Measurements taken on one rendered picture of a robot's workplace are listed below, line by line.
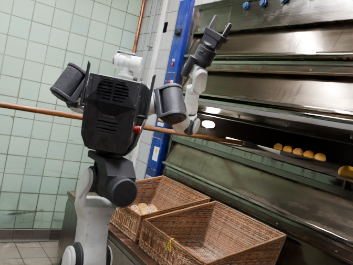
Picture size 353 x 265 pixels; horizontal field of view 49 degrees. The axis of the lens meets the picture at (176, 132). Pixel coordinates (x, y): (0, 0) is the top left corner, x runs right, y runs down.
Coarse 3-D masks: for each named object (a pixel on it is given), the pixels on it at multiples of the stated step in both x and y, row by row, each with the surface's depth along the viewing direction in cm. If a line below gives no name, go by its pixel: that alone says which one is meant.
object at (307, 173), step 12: (204, 144) 253; (216, 144) 243; (240, 156) 224; (252, 156) 216; (264, 156) 213; (288, 168) 195; (300, 168) 189; (324, 180) 177; (336, 180) 172; (348, 180) 170
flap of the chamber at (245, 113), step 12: (204, 108) 246; (216, 108) 226; (228, 108) 216; (240, 108) 208; (252, 120) 226; (264, 120) 209; (276, 120) 194; (288, 120) 181; (300, 120) 174; (312, 120) 169; (324, 120) 164; (324, 132) 181; (336, 132) 170; (348, 132) 160
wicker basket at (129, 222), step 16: (160, 176) 280; (144, 192) 274; (160, 192) 276; (176, 192) 262; (192, 192) 251; (128, 208) 222; (160, 208) 268; (176, 208) 224; (112, 224) 235; (128, 224) 221
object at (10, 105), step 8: (0, 104) 184; (8, 104) 186; (16, 104) 188; (32, 112) 193; (40, 112) 195; (48, 112) 197; (56, 112) 199; (64, 112) 202; (144, 128) 229; (152, 128) 232; (160, 128) 235; (192, 136) 249; (200, 136) 252; (208, 136) 256; (240, 144) 273
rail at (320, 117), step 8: (184, 96) 254; (224, 104) 220; (232, 104) 214; (240, 104) 209; (272, 112) 189; (280, 112) 185; (288, 112) 181; (296, 112) 178; (328, 120) 163; (336, 120) 160; (344, 120) 157; (352, 120) 154
